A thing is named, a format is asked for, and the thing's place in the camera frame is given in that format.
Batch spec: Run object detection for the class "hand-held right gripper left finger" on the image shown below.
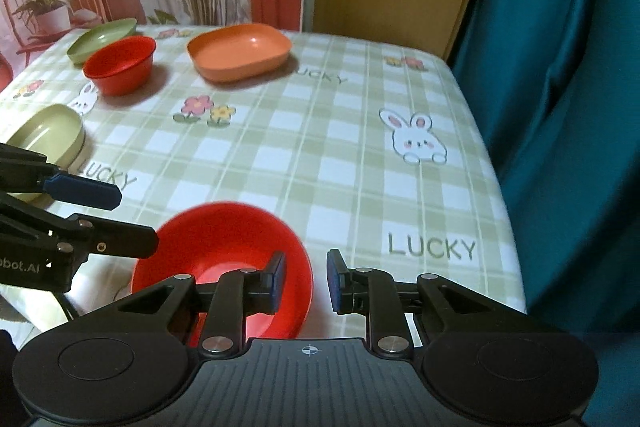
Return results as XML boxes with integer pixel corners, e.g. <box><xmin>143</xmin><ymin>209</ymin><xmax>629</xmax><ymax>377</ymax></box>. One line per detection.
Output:
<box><xmin>120</xmin><ymin>251</ymin><xmax>288</xmax><ymax>361</ymax></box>

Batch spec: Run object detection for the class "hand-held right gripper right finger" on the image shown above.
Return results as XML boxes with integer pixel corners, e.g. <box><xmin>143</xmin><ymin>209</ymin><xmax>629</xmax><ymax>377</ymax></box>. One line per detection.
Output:
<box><xmin>326</xmin><ymin>249</ymin><xmax>525</xmax><ymax>355</ymax></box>

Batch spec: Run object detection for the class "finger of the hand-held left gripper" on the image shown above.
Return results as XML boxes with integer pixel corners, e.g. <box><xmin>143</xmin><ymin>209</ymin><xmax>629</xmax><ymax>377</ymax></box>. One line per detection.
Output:
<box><xmin>0</xmin><ymin>142</ymin><xmax>124</xmax><ymax>210</ymax></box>
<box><xmin>0</xmin><ymin>192</ymin><xmax>160</xmax><ymax>259</ymax></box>

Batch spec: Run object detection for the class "green bowl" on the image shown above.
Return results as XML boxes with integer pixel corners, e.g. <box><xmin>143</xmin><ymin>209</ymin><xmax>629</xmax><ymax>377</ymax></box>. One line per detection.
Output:
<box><xmin>0</xmin><ymin>103</ymin><xmax>86</xmax><ymax>202</ymax></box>

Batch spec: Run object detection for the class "red bowl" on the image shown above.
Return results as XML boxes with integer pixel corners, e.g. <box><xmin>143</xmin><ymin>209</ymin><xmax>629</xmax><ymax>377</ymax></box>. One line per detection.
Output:
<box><xmin>131</xmin><ymin>202</ymin><xmax>315</xmax><ymax>341</ymax></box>
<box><xmin>82</xmin><ymin>35</ymin><xmax>157</xmax><ymax>96</ymax></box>

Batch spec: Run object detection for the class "green plate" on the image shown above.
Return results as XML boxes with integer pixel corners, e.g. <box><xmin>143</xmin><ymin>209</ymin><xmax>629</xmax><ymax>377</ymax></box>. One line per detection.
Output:
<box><xmin>66</xmin><ymin>18</ymin><xmax>138</xmax><ymax>66</ymax></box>

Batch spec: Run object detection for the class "orange plate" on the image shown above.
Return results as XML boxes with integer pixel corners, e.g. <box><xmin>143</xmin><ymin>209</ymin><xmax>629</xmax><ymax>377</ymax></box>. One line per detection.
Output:
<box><xmin>186</xmin><ymin>23</ymin><xmax>293</xmax><ymax>83</ymax></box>

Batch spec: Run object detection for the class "checked rabbit print tablecloth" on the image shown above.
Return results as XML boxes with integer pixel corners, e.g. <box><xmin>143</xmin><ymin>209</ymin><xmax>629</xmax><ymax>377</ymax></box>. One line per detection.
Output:
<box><xmin>0</xmin><ymin>24</ymin><xmax>528</xmax><ymax>358</ymax></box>

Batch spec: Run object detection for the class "teal curtain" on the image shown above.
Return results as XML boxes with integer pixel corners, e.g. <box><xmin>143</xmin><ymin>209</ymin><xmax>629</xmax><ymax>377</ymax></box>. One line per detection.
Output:
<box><xmin>442</xmin><ymin>0</ymin><xmax>640</xmax><ymax>427</ymax></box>

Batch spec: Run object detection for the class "black cable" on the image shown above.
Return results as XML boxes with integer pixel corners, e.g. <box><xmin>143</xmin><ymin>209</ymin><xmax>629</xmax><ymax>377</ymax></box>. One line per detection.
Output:
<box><xmin>52</xmin><ymin>289</ymin><xmax>77</xmax><ymax>324</ymax></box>

